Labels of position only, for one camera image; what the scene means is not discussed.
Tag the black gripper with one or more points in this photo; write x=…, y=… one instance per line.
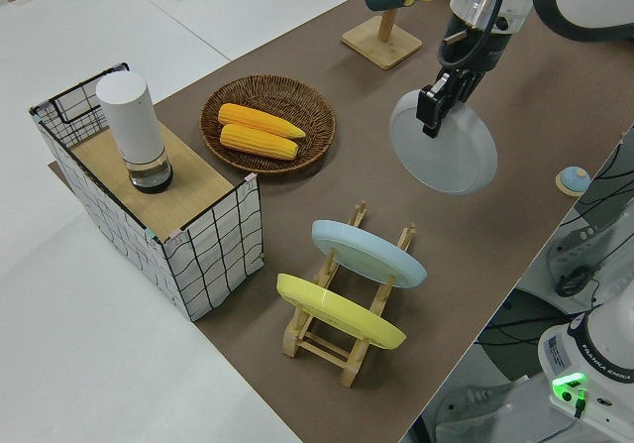
x=478, y=51

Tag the gray plate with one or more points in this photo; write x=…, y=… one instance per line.
x=446, y=163

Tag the light blue plate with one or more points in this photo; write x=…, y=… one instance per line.
x=366, y=254

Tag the yellow plate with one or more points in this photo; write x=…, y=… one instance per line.
x=337, y=314

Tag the wooden plate rack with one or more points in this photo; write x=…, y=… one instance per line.
x=322, y=351

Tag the wooden mug tree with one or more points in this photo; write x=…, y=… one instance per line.
x=381, y=46

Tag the blue call bell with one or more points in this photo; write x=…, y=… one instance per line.
x=573, y=180

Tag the brown table mat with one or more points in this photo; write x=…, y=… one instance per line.
x=495, y=245

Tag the brown wicker basket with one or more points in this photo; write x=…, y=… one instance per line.
x=277, y=91

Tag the yellow corn cob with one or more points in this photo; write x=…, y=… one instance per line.
x=257, y=118
x=257, y=143

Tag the white cylindrical grinder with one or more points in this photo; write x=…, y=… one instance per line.
x=131, y=116

